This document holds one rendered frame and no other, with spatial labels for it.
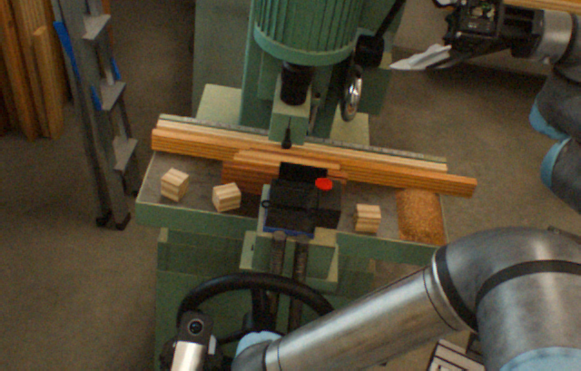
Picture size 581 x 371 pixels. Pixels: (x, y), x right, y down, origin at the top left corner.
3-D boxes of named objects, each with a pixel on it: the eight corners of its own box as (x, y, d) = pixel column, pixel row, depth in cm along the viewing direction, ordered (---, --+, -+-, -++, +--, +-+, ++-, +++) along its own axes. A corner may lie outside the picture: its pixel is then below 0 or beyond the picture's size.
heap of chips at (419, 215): (399, 239, 120) (404, 225, 117) (395, 190, 130) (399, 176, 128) (446, 246, 120) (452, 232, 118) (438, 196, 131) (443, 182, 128)
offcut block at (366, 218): (354, 230, 120) (359, 216, 117) (351, 218, 122) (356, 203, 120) (377, 232, 120) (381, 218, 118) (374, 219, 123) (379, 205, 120)
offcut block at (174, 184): (188, 190, 121) (189, 174, 118) (178, 202, 119) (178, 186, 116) (171, 183, 122) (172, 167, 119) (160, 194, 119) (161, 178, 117)
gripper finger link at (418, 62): (395, 55, 91) (451, 27, 91) (386, 67, 96) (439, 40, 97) (405, 74, 90) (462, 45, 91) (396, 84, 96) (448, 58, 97)
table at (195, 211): (120, 261, 114) (119, 239, 110) (158, 155, 137) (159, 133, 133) (449, 310, 116) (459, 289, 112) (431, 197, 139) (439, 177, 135)
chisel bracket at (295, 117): (266, 147, 121) (271, 112, 115) (272, 106, 132) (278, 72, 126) (304, 153, 121) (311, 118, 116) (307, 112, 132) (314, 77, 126)
